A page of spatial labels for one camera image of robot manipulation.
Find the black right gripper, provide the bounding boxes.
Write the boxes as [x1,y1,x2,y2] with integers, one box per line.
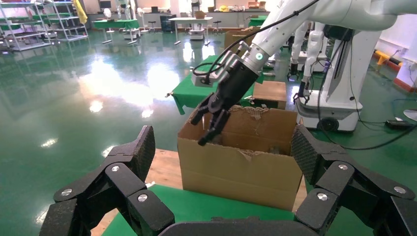
[190,60,260,147]

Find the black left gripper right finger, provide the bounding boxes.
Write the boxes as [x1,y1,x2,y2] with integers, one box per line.
[291,124,417,236]

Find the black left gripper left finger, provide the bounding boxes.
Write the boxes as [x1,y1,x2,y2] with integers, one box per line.
[39,125,176,236]

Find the idle robot black gripper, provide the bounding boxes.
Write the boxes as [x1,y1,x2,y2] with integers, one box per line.
[286,63,300,82]
[293,81,310,106]

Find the small white robot base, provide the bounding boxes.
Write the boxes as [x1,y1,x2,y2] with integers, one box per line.
[189,28,206,41]

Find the small brown wooden box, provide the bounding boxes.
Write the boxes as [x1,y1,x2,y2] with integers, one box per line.
[252,80,287,111]

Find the large open cardboard carton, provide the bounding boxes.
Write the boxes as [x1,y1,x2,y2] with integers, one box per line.
[177,105,303,212]

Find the closed brown cardboard box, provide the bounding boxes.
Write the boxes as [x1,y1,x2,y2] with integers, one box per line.
[224,28,261,53]

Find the smaller green tablecloth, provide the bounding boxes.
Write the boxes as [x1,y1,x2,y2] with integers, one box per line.
[171,55,277,115]

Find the idle white wheeled robot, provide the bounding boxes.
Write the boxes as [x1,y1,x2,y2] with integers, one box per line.
[295,24,384,133]

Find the black power adapter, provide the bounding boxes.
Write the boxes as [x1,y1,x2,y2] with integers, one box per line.
[385,119,415,131]

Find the yellow black floor bumper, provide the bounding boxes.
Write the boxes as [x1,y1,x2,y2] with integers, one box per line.
[373,49,403,73]

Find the white work table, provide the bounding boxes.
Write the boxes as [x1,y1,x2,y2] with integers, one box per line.
[168,16,214,46]

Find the black cabinet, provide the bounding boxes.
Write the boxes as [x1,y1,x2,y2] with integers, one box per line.
[159,14,177,32]

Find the green covered work table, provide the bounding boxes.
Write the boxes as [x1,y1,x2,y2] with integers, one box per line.
[92,18,141,45]

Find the yellow hanging garment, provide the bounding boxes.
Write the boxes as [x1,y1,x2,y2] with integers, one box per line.
[72,0,89,25]

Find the grey metal shelving rack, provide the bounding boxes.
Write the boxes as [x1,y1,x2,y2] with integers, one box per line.
[35,0,89,43]
[0,0,55,53]

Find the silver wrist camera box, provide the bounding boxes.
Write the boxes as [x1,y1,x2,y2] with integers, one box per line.
[190,40,251,88]

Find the long black floor cable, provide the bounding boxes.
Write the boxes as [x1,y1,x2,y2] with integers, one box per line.
[317,39,417,151]

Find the blue floor cable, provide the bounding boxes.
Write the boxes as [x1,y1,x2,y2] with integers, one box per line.
[390,97,417,113]

